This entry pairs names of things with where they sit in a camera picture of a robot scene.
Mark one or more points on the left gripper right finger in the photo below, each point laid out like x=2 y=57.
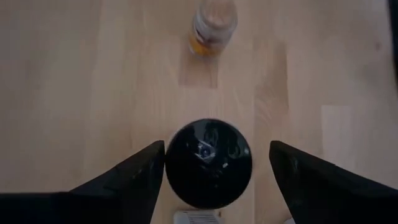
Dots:
x=326 y=199

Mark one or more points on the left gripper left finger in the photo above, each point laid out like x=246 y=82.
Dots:
x=118 y=199

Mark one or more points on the black-lid spice jar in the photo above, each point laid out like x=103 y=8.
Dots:
x=208 y=165

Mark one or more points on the small clear spice jar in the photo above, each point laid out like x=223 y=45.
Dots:
x=213 y=28

